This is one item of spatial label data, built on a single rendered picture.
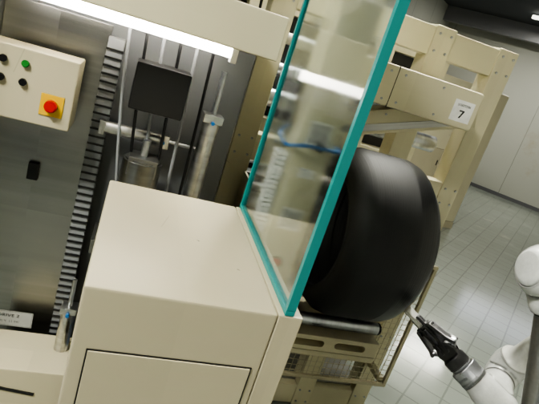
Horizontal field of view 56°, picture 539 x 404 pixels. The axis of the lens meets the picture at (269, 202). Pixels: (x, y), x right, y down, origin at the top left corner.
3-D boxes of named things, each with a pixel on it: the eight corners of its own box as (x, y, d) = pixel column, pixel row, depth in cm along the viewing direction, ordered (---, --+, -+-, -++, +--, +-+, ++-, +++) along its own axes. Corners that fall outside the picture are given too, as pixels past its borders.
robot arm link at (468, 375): (459, 393, 160) (445, 378, 161) (471, 377, 166) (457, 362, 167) (478, 383, 153) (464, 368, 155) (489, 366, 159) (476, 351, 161)
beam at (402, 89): (330, 89, 177) (344, 46, 173) (309, 79, 200) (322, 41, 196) (470, 132, 195) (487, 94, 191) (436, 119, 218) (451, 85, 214)
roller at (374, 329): (288, 325, 170) (293, 315, 168) (285, 315, 174) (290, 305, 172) (378, 338, 180) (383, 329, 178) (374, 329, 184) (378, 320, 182)
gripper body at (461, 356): (464, 367, 156) (442, 344, 158) (447, 377, 162) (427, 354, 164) (474, 353, 161) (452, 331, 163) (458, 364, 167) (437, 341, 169)
